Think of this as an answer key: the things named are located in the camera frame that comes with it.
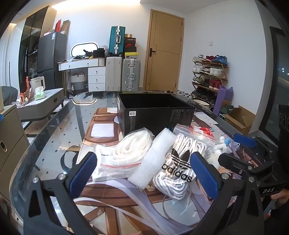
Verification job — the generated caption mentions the dark grey chair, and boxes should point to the dark grey chair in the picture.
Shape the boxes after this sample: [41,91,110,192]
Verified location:
[0,86,18,107]

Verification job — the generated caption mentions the black cardboard box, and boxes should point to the black cardboard box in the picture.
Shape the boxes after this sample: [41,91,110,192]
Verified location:
[117,93,196,137]

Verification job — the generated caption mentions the pile of floor shoes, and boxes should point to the pile of floor shoes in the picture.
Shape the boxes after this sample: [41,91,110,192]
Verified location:
[167,89,192,99]

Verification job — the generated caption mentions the grey coffee table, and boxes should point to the grey coffee table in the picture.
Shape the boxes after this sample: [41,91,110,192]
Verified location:
[16,88,65,130]

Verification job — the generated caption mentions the white enamel basin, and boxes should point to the white enamel basin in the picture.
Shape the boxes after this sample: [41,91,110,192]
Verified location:
[192,99,212,110]

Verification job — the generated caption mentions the wicker basket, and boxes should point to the wicker basket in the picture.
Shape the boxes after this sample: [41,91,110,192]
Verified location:
[70,72,87,91]

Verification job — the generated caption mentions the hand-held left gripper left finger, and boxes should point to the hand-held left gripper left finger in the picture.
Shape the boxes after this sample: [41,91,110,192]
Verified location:
[24,151,98,235]

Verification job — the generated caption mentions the person's right hand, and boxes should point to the person's right hand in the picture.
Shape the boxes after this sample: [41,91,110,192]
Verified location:
[270,189,289,207]

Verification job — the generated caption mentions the white electric kettle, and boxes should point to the white electric kettle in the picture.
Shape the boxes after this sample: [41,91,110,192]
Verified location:
[30,76,46,94]

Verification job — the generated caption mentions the white dressing table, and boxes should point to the white dressing table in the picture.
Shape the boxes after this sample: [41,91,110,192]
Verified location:
[58,58,106,92]

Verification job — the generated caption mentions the shoe rack with shoes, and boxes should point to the shoe rack with shoes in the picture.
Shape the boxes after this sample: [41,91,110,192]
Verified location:
[192,54,228,102]

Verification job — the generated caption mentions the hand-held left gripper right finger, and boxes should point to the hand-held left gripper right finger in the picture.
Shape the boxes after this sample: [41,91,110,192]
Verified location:
[189,151,264,235]

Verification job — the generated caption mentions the grey side cabinet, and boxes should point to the grey side cabinet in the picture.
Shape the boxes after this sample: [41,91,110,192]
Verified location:
[0,105,31,197]

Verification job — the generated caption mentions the tall dark display cabinet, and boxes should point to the tall dark display cabinet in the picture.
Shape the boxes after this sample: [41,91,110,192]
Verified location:
[18,6,57,95]

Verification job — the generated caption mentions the beige suitcase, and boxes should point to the beige suitcase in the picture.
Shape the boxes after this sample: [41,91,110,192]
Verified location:
[105,56,123,91]

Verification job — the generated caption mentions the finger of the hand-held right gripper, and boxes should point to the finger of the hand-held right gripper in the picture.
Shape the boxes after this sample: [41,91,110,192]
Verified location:
[233,133,279,159]
[218,152,275,180]

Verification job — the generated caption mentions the dark green box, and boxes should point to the dark green box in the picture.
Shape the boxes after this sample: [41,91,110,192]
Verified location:
[220,106,234,116]

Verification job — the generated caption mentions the tan wooden door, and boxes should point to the tan wooden door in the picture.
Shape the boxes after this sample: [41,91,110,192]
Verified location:
[143,9,185,92]

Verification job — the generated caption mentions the white bubble wrap roll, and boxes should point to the white bubble wrap roll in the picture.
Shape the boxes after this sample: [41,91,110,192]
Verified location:
[128,128,178,192]

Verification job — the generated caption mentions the bagged striped white socks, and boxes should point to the bagged striped white socks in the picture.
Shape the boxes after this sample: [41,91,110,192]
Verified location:
[152,125,217,200]

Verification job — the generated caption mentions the red plastic bag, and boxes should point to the red plastic bag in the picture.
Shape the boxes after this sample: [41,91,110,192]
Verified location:
[19,77,33,106]

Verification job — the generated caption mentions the bagged white rope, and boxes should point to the bagged white rope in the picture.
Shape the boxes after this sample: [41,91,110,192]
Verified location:
[91,128,157,182]

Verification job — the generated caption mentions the red white packet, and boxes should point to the red white packet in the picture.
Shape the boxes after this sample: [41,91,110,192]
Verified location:
[192,126,215,138]

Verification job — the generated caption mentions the silver suitcase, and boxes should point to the silver suitcase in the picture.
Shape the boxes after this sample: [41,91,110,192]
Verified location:
[121,58,141,91]

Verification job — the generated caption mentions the green tissue pack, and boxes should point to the green tissue pack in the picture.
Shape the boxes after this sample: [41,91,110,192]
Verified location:
[34,87,47,101]

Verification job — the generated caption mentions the black refrigerator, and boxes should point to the black refrigerator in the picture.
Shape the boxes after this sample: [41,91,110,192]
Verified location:
[36,32,68,91]

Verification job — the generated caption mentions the white plush toy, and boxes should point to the white plush toy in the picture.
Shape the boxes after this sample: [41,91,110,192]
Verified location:
[206,136,232,170]

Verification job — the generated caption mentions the teal suitcase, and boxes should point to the teal suitcase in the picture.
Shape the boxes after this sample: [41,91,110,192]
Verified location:
[109,26,125,56]

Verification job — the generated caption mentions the oval lit mirror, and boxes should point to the oval lit mirror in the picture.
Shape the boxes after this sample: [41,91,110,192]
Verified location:
[71,41,99,58]

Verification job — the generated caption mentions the open cardboard box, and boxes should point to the open cardboard box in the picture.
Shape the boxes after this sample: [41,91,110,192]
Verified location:
[222,106,256,135]

